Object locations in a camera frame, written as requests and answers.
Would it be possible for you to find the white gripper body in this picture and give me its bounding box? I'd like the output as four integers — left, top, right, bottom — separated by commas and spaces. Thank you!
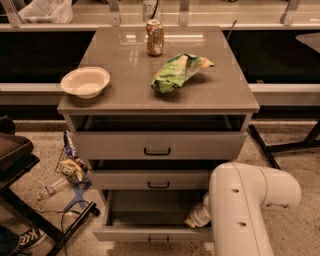
190, 203, 211, 227

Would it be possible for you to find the grey drawer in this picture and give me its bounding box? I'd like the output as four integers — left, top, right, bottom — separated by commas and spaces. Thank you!
88, 170, 213, 190
94, 190, 212, 244
71, 132, 247, 160

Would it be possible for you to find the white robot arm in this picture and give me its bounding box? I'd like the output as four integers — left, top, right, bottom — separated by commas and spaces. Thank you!
185, 162, 301, 256

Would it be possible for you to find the grey drawer cabinet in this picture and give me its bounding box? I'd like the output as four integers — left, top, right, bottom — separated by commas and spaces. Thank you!
56, 26, 260, 216

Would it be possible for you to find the black stand base right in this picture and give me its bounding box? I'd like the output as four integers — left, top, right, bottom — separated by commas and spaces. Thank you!
249, 121, 320, 169

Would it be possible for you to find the clear plastic bottle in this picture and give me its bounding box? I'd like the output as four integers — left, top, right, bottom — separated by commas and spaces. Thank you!
37, 178, 69, 200

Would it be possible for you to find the green chip bag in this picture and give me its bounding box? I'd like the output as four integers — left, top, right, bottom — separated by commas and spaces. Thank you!
151, 54, 214, 93

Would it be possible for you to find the black white sneaker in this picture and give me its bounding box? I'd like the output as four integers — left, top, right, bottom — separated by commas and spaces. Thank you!
19, 227, 47, 249

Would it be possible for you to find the white bowl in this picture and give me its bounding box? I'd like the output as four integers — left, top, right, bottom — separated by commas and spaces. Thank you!
60, 67, 110, 99

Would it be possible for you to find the orange soda can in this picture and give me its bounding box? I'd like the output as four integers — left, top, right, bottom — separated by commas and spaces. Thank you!
146, 19, 164, 56

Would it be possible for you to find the white cup with number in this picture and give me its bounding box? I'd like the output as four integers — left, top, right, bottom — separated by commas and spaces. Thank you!
142, 0, 158, 21

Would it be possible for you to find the white plastic bag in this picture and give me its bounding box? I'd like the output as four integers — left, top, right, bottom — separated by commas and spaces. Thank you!
18, 0, 73, 24

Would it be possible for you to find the black cable on floor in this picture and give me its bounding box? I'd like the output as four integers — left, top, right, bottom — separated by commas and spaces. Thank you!
34, 199, 91, 256

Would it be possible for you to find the wire basket with snacks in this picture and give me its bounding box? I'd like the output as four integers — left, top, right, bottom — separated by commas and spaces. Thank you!
58, 130, 90, 184

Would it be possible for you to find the black chair frame left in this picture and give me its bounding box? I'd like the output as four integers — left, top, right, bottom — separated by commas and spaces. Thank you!
10, 120, 103, 256

